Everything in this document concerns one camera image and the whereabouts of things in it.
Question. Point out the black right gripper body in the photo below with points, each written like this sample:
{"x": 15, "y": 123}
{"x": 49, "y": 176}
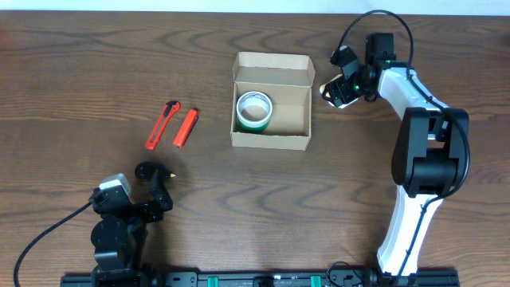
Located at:
{"x": 358, "y": 72}

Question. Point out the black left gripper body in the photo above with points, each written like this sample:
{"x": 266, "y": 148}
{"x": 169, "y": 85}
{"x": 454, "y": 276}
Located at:
{"x": 146, "y": 211}

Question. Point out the red blade case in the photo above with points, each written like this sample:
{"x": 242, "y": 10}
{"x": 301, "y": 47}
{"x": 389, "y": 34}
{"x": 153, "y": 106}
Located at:
{"x": 186, "y": 128}

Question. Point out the red black utility knife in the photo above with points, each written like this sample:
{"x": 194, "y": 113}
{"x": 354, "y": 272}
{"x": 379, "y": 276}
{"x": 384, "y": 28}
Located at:
{"x": 164, "y": 118}

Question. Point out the white tape roll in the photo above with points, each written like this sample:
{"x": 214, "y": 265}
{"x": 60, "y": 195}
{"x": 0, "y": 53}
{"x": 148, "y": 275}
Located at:
{"x": 254, "y": 103}

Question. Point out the green tape roll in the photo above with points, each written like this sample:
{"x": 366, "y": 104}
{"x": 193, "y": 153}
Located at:
{"x": 253, "y": 125}

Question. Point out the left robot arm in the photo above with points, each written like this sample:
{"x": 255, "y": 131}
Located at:
{"x": 120, "y": 236}

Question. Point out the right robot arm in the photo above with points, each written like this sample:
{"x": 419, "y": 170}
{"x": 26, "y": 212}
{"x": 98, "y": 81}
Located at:
{"x": 431, "y": 153}

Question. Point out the black teardrop-shaped object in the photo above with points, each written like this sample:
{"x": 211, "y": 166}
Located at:
{"x": 147, "y": 170}

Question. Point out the open cardboard box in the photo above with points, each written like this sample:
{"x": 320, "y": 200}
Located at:
{"x": 272, "y": 100}

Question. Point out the black mounting rail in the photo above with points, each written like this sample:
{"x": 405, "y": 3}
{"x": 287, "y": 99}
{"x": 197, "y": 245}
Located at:
{"x": 335, "y": 277}

